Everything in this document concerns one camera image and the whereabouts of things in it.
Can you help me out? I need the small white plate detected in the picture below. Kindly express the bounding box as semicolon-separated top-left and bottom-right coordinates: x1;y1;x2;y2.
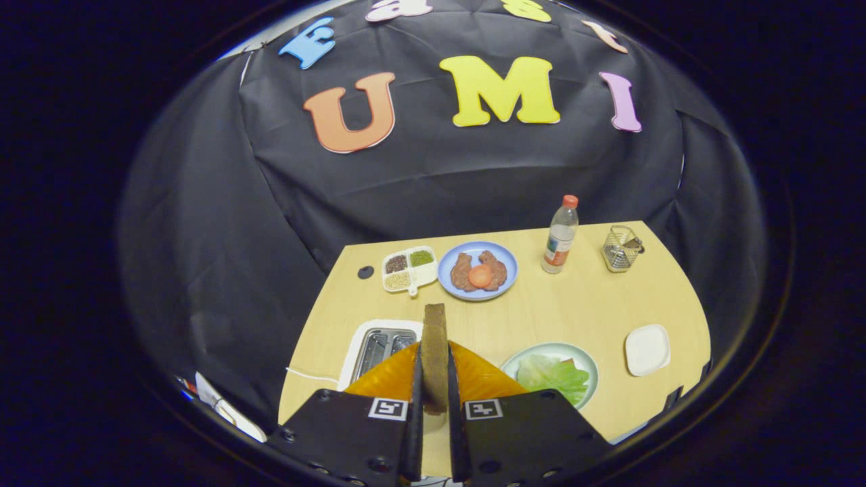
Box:
624;324;672;377

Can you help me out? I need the round brown toast slice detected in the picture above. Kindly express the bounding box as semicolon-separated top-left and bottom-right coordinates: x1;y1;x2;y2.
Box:
420;303;451;414

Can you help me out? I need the black backdrop cloth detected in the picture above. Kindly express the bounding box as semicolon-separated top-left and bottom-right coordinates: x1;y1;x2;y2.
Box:
118;0;769;434

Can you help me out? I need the blue plate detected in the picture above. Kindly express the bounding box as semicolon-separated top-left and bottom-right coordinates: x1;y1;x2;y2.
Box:
438;241;519;302

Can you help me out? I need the pale green plate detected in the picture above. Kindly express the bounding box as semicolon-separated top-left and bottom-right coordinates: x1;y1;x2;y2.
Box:
501;342;599;411

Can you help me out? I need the clear plastic bottle red cap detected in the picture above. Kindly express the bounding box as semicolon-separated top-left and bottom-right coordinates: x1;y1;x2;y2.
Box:
541;195;580;275

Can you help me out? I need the white toaster cable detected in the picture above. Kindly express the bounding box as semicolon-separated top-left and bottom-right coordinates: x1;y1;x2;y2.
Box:
286;366;340;384

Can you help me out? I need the white flat sheet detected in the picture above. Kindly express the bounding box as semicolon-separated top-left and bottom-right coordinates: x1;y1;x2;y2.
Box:
195;371;269;444

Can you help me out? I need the white toaster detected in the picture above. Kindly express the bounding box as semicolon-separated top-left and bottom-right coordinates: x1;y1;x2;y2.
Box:
338;319;424;394

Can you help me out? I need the green lettuce leaf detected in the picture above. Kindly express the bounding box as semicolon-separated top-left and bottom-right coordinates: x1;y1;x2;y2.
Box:
517;354;590;407

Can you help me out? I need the white four-compartment seasoning tray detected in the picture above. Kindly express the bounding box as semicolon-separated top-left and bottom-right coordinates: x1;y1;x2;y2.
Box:
382;246;439;298

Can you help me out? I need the metal wire utensil basket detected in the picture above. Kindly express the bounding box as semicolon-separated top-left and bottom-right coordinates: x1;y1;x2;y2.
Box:
601;225;645;273

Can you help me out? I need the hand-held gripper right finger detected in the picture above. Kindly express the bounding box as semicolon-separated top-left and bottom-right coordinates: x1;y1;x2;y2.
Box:
446;341;614;487

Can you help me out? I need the brown meat patty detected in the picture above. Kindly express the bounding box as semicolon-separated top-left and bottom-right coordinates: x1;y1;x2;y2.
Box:
478;250;508;292
451;252;478;293

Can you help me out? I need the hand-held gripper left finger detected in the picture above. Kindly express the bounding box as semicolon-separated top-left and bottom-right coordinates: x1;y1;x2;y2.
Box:
269;342;424;487

